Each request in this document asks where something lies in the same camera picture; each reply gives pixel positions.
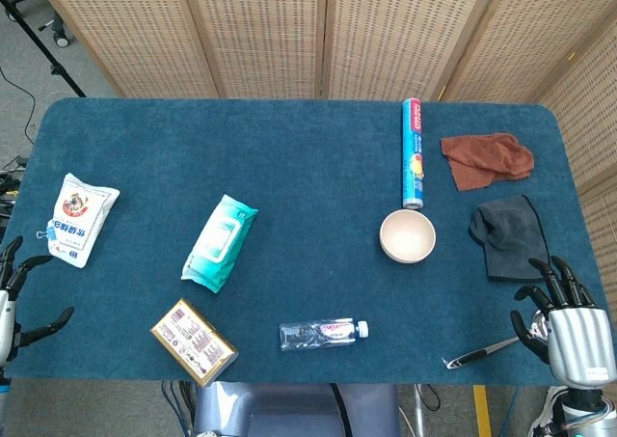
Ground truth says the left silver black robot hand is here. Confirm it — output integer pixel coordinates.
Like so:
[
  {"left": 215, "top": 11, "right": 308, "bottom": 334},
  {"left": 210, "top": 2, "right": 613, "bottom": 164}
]
[{"left": 0, "top": 235, "right": 76, "bottom": 367}]

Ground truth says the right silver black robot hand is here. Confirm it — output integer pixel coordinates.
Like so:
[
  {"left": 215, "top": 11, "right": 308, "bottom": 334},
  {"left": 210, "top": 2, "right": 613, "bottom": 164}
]
[{"left": 510, "top": 256, "right": 612, "bottom": 391}]

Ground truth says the beige bowl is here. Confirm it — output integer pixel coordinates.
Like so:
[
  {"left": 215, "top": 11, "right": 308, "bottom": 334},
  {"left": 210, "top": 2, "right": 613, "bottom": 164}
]
[
  {"left": 379, "top": 208, "right": 438, "bottom": 260},
  {"left": 381, "top": 244, "right": 434, "bottom": 265}
]

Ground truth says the blue binder clip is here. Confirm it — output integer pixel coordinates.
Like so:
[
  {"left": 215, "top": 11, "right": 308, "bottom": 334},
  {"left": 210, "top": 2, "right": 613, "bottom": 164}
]
[{"left": 36, "top": 219, "right": 60, "bottom": 243}]

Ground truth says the white printed bag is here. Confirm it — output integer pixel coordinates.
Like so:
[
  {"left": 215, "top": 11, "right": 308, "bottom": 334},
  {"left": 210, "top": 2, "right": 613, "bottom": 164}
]
[{"left": 46, "top": 172, "right": 121, "bottom": 269}]

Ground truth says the dark grey cloth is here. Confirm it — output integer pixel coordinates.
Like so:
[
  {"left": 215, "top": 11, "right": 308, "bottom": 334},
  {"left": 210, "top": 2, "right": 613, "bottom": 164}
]
[{"left": 469, "top": 194, "right": 553, "bottom": 283}]

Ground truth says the gold wrapped box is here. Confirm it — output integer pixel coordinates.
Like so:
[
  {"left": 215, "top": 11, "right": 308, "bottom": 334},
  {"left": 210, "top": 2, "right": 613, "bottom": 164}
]
[{"left": 149, "top": 297, "right": 240, "bottom": 388}]

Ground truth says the brown cloth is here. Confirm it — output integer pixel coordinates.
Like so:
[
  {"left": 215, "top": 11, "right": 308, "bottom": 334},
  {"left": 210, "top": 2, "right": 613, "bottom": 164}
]
[{"left": 440, "top": 132, "right": 535, "bottom": 192}]

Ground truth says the green wet wipes pack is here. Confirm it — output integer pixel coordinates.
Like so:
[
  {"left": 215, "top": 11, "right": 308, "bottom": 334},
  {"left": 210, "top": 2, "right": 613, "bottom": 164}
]
[{"left": 180, "top": 194, "right": 259, "bottom": 294}]

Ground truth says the blue cling film roll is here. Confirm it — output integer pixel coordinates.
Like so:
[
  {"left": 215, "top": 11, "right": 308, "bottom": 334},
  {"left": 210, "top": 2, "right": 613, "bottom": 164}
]
[{"left": 401, "top": 96, "right": 426, "bottom": 210}]

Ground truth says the clear plastic water bottle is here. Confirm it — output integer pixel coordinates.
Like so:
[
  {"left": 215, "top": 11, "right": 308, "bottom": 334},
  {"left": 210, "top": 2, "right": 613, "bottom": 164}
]
[{"left": 279, "top": 317, "right": 370, "bottom": 352}]

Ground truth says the black tripod pole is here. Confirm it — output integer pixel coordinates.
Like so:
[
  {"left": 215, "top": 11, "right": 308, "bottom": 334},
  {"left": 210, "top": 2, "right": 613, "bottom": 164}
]
[{"left": 0, "top": 0, "right": 88, "bottom": 98}]

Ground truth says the office chair wheel base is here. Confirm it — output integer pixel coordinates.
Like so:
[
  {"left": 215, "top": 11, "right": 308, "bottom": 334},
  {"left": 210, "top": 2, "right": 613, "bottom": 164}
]
[{"left": 5, "top": 0, "right": 74, "bottom": 49}]

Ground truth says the blue grey robot torso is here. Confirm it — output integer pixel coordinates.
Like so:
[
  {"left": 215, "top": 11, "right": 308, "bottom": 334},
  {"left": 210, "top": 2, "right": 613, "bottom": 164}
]
[{"left": 192, "top": 381, "right": 402, "bottom": 437}]

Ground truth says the woven folding screen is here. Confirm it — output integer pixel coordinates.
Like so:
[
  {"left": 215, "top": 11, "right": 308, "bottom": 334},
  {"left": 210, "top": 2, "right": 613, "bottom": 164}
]
[{"left": 31, "top": 0, "right": 617, "bottom": 313}]

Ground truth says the metal ladle black handle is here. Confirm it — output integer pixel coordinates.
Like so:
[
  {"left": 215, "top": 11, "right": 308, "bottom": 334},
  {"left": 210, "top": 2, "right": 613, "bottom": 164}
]
[{"left": 441, "top": 311, "right": 550, "bottom": 372}]

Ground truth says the black floor cable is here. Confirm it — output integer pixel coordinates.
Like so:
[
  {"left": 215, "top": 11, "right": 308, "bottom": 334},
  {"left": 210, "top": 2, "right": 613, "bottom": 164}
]
[{"left": 0, "top": 65, "right": 38, "bottom": 145}]

